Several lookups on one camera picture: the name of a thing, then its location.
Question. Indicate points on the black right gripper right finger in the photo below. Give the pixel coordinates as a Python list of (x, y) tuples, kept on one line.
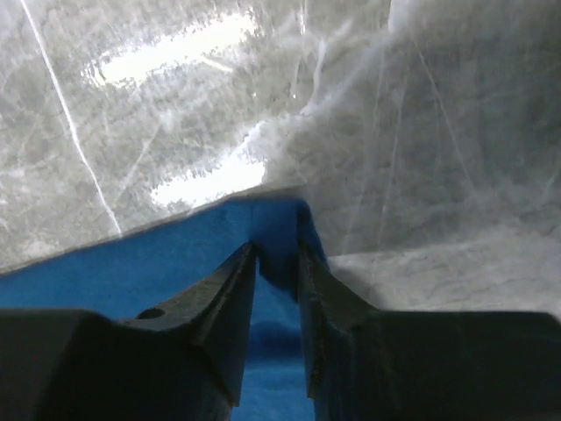
[(364, 363)]

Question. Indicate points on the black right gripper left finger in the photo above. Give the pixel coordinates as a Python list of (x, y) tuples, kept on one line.
[(183, 359)]

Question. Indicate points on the dark blue printed t-shirt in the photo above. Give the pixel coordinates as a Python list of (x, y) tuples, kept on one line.
[(123, 277)]

